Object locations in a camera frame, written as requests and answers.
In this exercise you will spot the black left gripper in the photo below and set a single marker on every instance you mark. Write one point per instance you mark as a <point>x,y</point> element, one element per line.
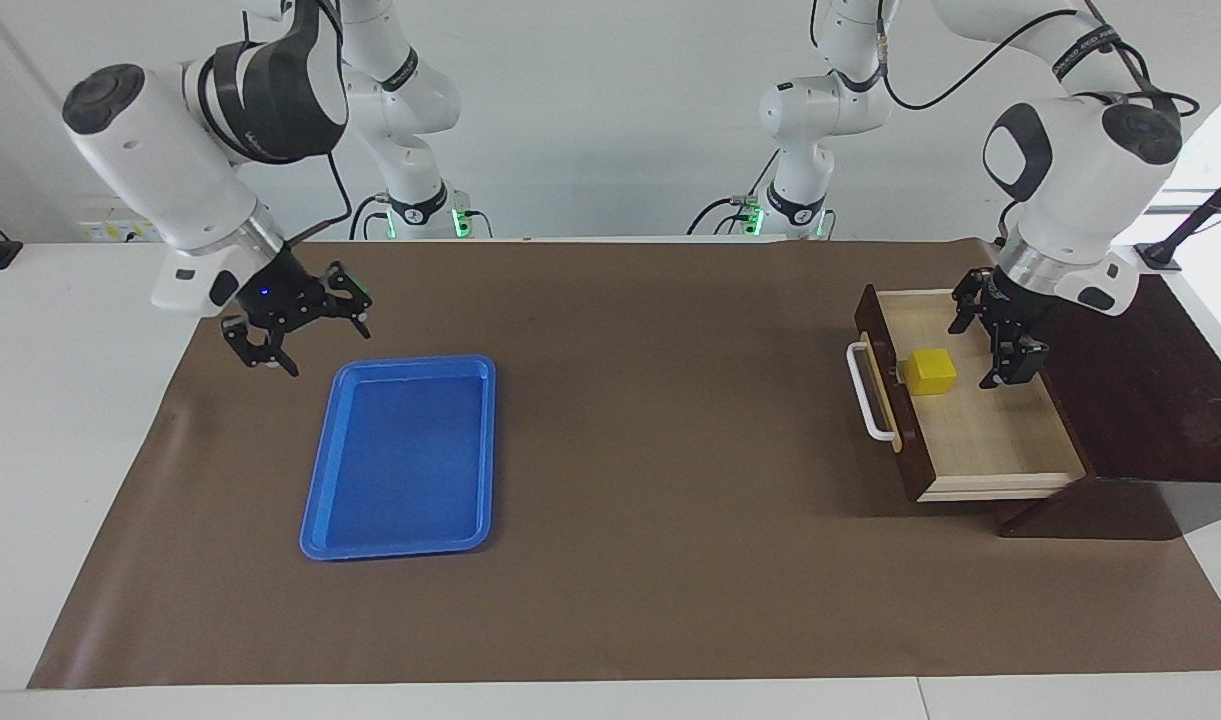
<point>1015,310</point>

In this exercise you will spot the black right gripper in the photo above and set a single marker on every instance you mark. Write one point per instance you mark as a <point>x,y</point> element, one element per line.
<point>275,290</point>

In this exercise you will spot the yellow cube block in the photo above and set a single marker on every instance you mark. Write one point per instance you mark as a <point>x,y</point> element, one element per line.
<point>932,372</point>

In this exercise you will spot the wooden drawer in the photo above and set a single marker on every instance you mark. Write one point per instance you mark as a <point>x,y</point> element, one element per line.
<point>990,440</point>

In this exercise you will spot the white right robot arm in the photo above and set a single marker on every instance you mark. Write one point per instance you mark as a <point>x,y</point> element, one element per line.
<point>150,150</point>

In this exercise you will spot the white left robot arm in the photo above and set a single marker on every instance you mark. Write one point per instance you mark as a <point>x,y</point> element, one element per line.
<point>1080,170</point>

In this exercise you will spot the blue plastic tray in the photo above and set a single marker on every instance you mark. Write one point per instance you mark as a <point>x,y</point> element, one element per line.
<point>400,470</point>

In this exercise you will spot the black mounting stand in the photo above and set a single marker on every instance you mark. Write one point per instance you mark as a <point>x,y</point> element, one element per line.
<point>1162,258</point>

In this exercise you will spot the dark brown wooden cabinet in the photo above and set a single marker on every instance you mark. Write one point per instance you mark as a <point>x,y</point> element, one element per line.
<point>1170,400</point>

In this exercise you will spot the bright window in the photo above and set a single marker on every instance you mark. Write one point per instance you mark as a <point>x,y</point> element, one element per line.
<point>1210,140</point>

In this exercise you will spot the brown table mat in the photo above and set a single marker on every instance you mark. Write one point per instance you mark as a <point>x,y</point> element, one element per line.
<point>670,500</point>

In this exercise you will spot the white wall socket box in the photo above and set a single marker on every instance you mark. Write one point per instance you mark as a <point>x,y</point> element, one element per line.
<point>105,232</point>

